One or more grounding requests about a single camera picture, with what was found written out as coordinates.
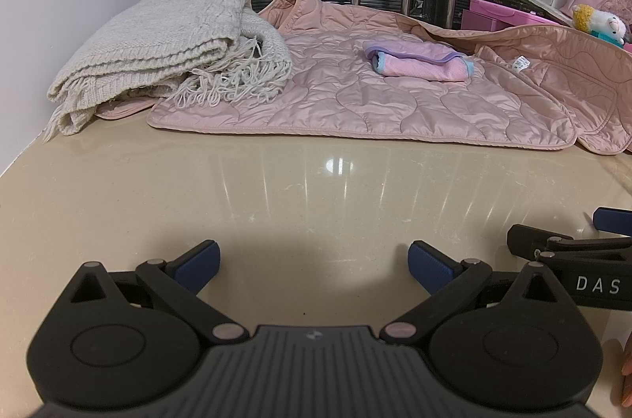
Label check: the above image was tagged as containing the white plush toy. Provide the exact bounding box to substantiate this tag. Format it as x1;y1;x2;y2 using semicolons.
572;4;630;48

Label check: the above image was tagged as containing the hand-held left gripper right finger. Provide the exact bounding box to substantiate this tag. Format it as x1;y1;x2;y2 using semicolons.
379;240;570;344

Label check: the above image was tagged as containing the pink glitter bag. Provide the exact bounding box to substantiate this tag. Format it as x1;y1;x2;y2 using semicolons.
600;0;632;24

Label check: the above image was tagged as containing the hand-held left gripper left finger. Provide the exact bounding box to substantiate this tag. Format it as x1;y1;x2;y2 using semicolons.
62;240;249;344

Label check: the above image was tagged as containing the pink quilted blanket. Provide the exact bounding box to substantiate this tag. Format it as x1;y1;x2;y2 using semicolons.
94;0;632;156

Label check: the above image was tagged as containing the person's right hand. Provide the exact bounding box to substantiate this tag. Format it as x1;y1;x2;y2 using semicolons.
605;333;632;401

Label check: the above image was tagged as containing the magenta box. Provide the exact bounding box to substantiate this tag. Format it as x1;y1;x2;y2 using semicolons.
461;0;578;31

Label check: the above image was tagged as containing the pink and blue top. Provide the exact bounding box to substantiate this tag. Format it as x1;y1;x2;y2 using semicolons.
363;40;476;83

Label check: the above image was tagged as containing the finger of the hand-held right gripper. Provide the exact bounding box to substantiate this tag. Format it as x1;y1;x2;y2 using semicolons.
508;224;632;269
594;207;632;235

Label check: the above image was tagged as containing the cream knitted blanket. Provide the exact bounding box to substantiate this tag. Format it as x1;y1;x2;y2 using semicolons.
42;0;294;143

